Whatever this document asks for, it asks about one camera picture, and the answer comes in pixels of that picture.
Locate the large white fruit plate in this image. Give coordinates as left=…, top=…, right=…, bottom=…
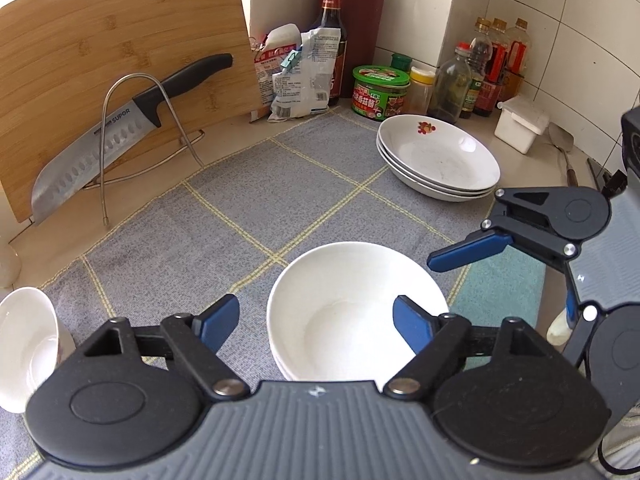
left=376, top=139, right=494, bottom=195

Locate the white fruit plate back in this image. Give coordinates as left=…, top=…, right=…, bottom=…
left=378, top=115, right=501, bottom=192

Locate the white floral bowl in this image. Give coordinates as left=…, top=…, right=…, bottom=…
left=0, top=287, right=76, bottom=414
left=270, top=347, right=297, bottom=382

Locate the metal spatula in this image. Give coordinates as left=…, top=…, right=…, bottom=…
left=548, top=122, right=579, bottom=186

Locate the white plastic container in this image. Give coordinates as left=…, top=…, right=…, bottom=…
left=494, top=96, right=550, bottom=155

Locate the clear glass bottle red cap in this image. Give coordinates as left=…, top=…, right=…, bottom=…
left=427, top=42, right=472, bottom=124

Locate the yellow lid spice jar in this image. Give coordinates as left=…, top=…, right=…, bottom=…
left=404, top=66, right=436, bottom=115

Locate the grey blue checked cloth mat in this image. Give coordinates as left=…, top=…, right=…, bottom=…
left=0, top=106, right=548, bottom=480

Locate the green lid sauce jar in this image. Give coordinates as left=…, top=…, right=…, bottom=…
left=352, top=65, right=410, bottom=122

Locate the green label oil bottle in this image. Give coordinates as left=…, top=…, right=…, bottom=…
left=460, top=18, right=492, bottom=119

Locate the green lid small jar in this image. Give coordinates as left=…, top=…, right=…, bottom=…
left=390, top=52, right=412, bottom=73

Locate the red label sauce bottle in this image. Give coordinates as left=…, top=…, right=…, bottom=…
left=473, top=18, right=532, bottom=117

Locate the white plastic food bag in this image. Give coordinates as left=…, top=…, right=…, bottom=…
left=268, top=29, right=333, bottom=122

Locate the dark red knife block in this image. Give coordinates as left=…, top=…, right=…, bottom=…
left=318, top=0, right=385, bottom=105

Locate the dark vinegar bottle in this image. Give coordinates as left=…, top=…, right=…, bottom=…
left=314, top=0, right=347, bottom=106

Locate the red white packet with clip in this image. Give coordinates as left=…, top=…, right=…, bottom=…
left=250, top=23, right=302, bottom=122

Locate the bamboo cutting board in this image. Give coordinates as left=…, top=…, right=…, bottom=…
left=1, top=0, right=260, bottom=221

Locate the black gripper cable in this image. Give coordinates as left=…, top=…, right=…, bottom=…
left=596, top=424, right=640, bottom=476

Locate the metal wire board rack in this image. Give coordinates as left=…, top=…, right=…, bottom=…
left=6, top=71, right=206, bottom=246

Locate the black handled santoku knife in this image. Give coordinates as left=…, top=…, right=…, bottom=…
left=32, top=53, right=233, bottom=223

